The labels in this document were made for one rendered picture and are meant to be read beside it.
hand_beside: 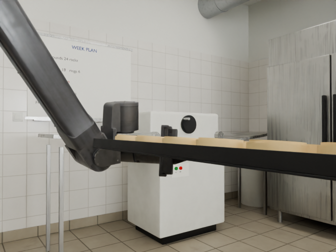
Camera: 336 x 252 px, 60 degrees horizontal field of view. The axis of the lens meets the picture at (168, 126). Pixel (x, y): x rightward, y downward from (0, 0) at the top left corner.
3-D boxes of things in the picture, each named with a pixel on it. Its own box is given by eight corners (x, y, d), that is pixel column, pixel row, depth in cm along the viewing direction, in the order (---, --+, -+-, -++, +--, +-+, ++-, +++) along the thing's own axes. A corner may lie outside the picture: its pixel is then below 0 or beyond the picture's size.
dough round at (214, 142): (232, 158, 33) (233, 140, 33) (254, 161, 28) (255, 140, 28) (189, 155, 32) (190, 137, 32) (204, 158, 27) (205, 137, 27)
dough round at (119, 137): (130, 149, 41) (131, 135, 42) (107, 147, 45) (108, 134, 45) (153, 150, 45) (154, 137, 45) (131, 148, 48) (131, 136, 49)
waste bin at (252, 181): (285, 204, 402) (285, 156, 402) (260, 210, 370) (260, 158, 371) (253, 196, 446) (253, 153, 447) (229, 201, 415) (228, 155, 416)
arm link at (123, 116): (74, 158, 59) (94, 168, 53) (72, 102, 58) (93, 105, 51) (124, 150, 67) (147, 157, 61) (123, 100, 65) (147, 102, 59)
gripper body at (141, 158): (172, 173, 63) (139, 171, 64) (174, 126, 63) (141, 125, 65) (167, 177, 57) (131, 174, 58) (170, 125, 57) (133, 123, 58)
